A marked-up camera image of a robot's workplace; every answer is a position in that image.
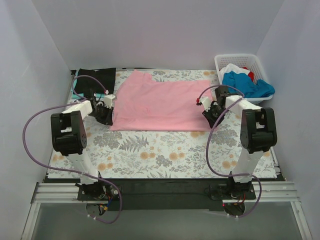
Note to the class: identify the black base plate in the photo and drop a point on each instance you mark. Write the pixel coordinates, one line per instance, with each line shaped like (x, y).
(97, 192)
(230, 191)

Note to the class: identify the white plastic basket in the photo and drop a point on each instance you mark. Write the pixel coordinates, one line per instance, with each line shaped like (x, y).
(246, 61)

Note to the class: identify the aluminium front rail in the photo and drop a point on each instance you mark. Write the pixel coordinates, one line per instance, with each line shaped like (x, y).
(268, 191)

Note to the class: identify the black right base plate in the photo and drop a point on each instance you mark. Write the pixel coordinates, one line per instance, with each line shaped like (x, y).
(230, 191)

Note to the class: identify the pink t shirt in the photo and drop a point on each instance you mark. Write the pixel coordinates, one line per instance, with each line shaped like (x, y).
(143, 104)

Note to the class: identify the floral patterned table mat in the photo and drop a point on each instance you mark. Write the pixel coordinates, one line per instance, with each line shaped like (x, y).
(160, 154)

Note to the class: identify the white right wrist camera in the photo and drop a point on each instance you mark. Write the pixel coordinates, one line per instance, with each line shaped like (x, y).
(205, 102)

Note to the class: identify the white t shirt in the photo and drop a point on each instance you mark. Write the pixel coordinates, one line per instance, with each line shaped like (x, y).
(232, 68)

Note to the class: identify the folded black t shirt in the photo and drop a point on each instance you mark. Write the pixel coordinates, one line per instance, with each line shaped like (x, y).
(106, 76)

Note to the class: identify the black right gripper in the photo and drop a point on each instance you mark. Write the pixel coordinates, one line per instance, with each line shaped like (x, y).
(211, 116)

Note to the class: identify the folded teal t shirt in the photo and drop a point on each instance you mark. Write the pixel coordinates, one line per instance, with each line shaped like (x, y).
(75, 96)

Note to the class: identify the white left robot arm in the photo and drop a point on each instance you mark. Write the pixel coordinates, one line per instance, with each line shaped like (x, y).
(69, 135)

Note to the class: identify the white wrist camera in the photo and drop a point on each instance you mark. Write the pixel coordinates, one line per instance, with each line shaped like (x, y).
(108, 100)
(205, 102)

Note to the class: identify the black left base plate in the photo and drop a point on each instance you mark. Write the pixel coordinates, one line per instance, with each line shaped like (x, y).
(97, 192)

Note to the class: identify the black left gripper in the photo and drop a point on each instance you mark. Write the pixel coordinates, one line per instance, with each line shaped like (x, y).
(106, 116)

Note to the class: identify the blue t shirt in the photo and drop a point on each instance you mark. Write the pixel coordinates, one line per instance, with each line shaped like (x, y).
(243, 83)

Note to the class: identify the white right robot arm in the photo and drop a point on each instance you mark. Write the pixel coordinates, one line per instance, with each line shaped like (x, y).
(258, 132)

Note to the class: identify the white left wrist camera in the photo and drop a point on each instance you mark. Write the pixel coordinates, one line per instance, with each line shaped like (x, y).
(108, 100)

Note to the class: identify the red t shirt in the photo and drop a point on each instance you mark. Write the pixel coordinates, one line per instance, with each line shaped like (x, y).
(251, 76)

